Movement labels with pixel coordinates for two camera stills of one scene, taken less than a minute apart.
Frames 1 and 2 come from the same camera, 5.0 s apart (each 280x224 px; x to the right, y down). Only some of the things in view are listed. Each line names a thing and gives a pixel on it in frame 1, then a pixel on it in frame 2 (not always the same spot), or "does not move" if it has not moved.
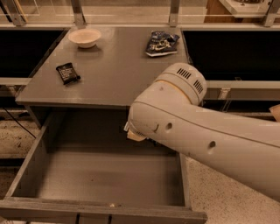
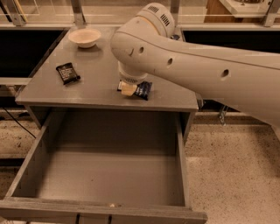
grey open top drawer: (85, 168) does not move
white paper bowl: (86, 38) does not move
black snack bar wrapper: (68, 73) does not move
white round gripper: (133, 134) -> (131, 79)
